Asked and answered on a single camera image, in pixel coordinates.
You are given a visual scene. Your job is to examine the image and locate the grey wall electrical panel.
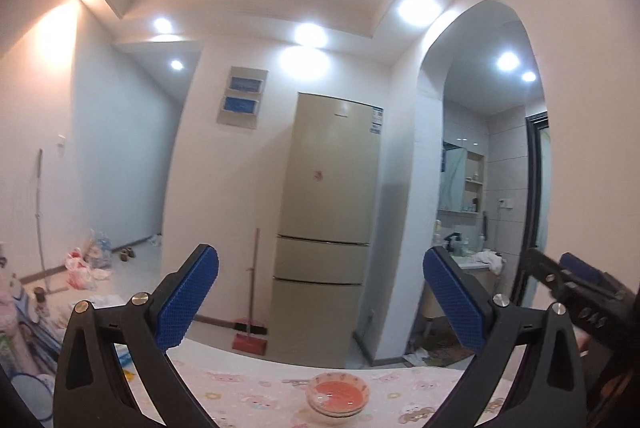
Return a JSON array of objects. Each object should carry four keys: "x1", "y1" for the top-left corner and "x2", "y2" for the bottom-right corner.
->
[{"x1": 216, "y1": 66, "x2": 269, "y2": 130}]

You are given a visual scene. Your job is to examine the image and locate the beige refrigerator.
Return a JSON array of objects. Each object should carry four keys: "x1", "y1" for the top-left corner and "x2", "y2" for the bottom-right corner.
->
[{"x1": 270, "y1": 92, "x2": 386, "y2": 369}]

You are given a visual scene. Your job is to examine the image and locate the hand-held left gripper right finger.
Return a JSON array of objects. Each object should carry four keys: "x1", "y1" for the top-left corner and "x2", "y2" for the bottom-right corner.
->
[{"x1": 422, "y1": 246, "x2": 587, "y2": 428}]

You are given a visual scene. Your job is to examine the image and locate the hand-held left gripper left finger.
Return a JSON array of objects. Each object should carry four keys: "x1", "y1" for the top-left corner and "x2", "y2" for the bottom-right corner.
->
[{"x1": 52, "y1": 244, "x2": 221, "y2": 428}]

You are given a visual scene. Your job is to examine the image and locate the bathroom mirror cabinet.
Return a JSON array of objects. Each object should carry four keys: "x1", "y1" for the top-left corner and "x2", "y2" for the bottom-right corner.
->
[{"x1": 440, "y1": 141, "x2": 486, "y2": 214}]

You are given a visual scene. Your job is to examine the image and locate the beige vanity cabinet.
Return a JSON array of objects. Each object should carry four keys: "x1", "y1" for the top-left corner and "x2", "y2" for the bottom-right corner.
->
[{"x1": 422, "y1": 258, "x2": 493, "y2": 334}]

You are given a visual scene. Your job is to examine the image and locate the white towel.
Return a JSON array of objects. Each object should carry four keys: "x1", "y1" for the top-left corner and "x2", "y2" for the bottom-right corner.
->
[{"x1": 475, "y1": 249, "x2": 507, "y2": 275}]

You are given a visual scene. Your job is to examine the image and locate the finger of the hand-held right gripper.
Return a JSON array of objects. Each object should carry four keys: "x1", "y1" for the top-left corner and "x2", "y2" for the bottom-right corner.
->
[
  {"x1": 520, "y1": 248, "x2": 608, "y2": 309},
  {"x1": 559, "y1": 252, "x2": 633, "y2": 296}
]

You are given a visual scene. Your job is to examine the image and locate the plastic shopping bags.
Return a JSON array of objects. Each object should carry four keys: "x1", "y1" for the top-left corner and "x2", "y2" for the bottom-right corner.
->
[{"x1": 65, "y1": 228, "x2": 117, "y2": 292}]

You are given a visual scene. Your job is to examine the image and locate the patterned bathroom mat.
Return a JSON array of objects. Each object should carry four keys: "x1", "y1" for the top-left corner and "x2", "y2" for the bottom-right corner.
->
[{"x1": 405, "y1": 343, "x2": 476, "y2": 367}]

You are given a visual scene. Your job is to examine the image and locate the broom with red handle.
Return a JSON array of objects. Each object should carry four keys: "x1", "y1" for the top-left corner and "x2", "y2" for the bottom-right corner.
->
[{"x1": 232, "y1": 228, "x2": 269, "y2": 355}]

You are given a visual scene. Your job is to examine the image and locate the black door frame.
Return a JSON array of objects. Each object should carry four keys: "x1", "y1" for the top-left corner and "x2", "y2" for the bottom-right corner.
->
[{"x1": 510, "y1": 113, "x2": 551, "y2": 304}]

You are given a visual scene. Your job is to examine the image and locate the pink cartoon tablecloth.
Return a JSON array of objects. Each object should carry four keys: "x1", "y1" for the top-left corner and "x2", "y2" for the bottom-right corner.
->
[{"x1": 112, "y1": 339, "x2": 526, "y2": 428}]

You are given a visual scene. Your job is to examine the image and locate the white enamel cup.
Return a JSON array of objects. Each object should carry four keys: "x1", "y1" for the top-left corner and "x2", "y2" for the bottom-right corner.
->
[{"x1": 10, "y1": 373, "x2": 54, "y2": 425}]

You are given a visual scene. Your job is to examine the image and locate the pink-lined carrot pattern bowl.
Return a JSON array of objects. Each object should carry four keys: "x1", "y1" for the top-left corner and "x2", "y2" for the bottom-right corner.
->
[
  {"x1": 308, "y1": 400, "x2": 368, "y2": 421},
  {"x1": 307, "y1": 372, "x2": 371, "y2": 411}
]

